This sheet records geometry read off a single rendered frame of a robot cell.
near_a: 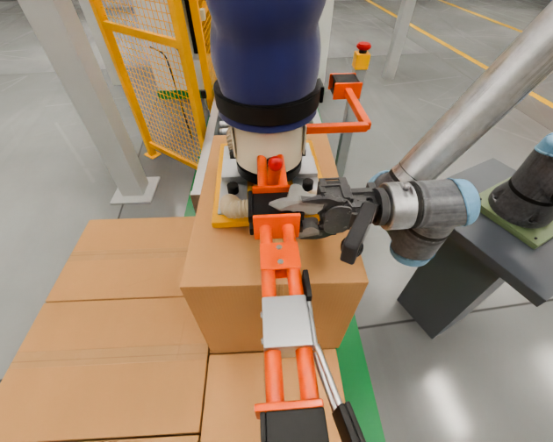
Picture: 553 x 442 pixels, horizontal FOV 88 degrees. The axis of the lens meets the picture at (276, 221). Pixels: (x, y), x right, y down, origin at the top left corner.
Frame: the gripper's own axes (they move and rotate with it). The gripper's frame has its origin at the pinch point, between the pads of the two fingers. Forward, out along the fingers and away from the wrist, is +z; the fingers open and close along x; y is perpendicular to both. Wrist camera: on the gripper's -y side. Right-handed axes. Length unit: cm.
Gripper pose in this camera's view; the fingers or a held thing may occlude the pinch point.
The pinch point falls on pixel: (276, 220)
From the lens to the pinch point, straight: 51.3
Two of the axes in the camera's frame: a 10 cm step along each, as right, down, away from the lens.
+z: -10.0, 0.6, -0.4
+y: -0.7, -7.3, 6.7
